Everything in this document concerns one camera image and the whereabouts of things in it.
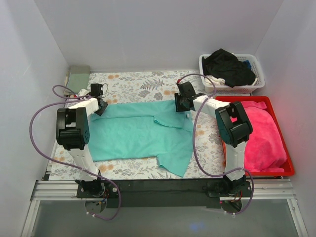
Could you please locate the teal t shirt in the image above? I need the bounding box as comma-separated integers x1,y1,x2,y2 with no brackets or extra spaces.
88,100,193,177

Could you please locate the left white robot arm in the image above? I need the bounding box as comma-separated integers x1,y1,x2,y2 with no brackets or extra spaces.
56,83,108,198

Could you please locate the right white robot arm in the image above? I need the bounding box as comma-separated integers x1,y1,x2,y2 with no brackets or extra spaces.
174,80,253,196

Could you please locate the folded green cloth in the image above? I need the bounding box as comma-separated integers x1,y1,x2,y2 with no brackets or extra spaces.
64,65,90,95

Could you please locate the white garment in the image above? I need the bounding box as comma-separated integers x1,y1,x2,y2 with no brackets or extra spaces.
204,75,226,87

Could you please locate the black garment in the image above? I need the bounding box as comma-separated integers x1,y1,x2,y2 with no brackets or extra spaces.
201,49,256,88

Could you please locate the white plastic basket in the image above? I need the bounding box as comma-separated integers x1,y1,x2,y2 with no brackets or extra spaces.
198,49,265,93

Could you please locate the blue garment in basket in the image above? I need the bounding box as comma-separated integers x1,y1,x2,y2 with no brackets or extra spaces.
243,60,251,70

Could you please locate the pink towel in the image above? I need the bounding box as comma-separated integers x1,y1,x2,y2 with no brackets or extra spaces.
242,101,287,173

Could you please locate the red plastic tray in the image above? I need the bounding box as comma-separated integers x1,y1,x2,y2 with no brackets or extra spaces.
215,96,296,176

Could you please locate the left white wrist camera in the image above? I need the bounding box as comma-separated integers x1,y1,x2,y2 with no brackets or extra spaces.
74,89,90,98

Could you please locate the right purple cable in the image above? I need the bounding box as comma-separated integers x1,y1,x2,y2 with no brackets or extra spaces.
176,73,254,217

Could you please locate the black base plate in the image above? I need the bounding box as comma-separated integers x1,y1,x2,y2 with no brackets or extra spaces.
76,178,251,208

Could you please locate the aluminium rail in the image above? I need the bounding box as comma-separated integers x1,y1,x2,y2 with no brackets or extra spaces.
31,179,296,200

